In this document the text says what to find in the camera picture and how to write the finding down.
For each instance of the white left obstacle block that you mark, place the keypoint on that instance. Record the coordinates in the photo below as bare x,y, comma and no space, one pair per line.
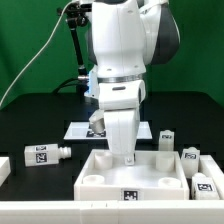
5,169

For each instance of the white front obstacle rail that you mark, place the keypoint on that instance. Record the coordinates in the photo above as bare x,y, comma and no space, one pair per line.
112,212

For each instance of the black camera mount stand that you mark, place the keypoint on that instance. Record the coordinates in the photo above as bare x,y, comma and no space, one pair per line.
75,17

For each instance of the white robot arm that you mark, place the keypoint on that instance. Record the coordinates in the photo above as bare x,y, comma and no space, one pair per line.
125,37

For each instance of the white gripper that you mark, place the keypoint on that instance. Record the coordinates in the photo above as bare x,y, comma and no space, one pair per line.
120,103

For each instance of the white obstacle rail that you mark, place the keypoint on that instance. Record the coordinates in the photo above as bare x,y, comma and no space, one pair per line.
112,212
209,167

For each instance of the white square tabletop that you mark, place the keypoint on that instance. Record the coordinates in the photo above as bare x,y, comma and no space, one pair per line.
156,175

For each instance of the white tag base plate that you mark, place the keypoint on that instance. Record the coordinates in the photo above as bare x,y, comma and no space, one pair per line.
82,131

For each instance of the white right obstacle rail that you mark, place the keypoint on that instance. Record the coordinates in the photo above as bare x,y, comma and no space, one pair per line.
209,167

